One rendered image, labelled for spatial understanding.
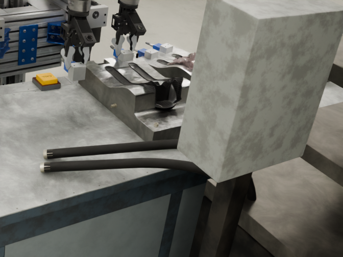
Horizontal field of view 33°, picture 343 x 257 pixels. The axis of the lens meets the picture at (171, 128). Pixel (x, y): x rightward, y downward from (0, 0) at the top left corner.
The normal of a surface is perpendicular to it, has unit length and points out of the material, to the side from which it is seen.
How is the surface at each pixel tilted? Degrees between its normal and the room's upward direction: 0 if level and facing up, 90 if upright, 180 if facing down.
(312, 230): 0
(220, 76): 90
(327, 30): 90
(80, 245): 90
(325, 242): 0
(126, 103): 90
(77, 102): 0
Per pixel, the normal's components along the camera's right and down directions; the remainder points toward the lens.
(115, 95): -0.79, 0.18
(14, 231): 0.59, 0.48
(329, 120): 0.17, -0.86
